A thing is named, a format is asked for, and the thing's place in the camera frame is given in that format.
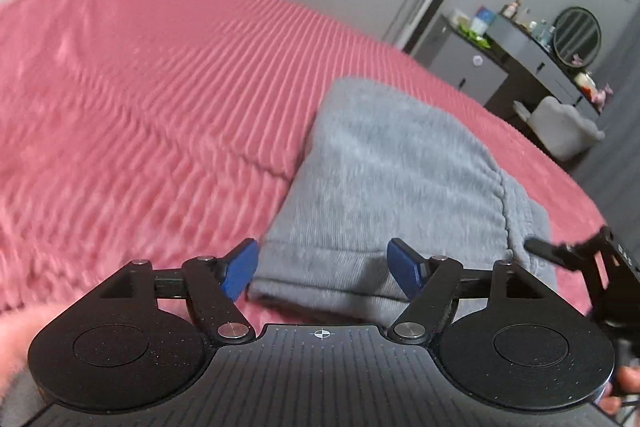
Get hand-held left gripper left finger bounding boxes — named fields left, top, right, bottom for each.
left=99, top=238, right=260, bottom=345

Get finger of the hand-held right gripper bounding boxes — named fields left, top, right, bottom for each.
left=524, top=237, right=572, bottom=267

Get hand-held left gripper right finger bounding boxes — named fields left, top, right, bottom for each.
left=387, top=238, right=543, bottom=345

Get grey sweat pants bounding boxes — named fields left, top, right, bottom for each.
left=248, top=78, right=558, bottom=328

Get person's right hand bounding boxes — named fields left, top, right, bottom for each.
left=599, top=364, right=640, bottom=414

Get grey curtain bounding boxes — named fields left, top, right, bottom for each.
left=570, top=24, right=640, bottom=233

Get white shell-back chair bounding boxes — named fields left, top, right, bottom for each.
left=514, top=96, right=606, bottom=162

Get grey vanity dresser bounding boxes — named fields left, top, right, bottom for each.
left=487, top=14, right=601, bottom=128

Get grey cabinet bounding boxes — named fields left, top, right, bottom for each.
left=415, top=16, right=511, bottom=105

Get pink ribbed bedspread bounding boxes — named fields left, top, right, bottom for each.
left=0, top=0, right=616, bottom=408

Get round black-framed mirror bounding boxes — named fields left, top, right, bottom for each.
left=552, top=7, right=602, bottom=68

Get green leafy items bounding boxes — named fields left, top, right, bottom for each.
left=457, top=26, right=493, bottom=48

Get blue and white box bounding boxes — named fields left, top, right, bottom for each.
left=470, top=6, right=497, bottom=36

